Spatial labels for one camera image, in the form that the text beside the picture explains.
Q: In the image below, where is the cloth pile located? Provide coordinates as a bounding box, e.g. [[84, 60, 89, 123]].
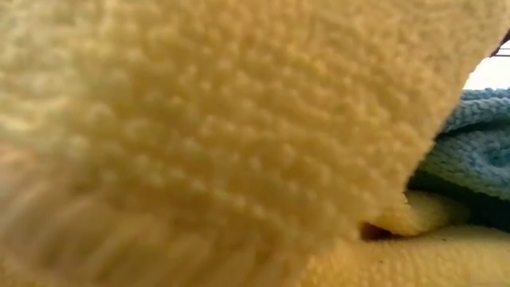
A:
[[0, 0, 510, 287]]

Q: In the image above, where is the teal microfiber towel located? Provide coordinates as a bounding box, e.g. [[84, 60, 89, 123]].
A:
[[408, 87, 510, 202]]

